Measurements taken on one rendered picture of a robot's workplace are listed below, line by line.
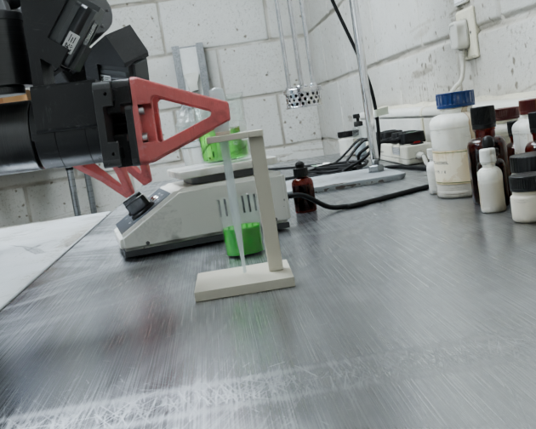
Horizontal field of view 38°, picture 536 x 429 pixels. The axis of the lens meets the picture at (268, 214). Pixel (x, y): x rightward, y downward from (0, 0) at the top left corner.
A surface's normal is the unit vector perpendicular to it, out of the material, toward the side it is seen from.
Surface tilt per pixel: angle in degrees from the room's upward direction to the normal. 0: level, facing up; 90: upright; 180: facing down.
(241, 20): 90
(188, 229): 90
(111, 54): 106
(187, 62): 90
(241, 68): 90
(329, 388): 0
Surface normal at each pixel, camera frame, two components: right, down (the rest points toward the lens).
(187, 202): 0.25, 0.08
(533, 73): -0.99, 0.16
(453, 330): -0.15, -0.98
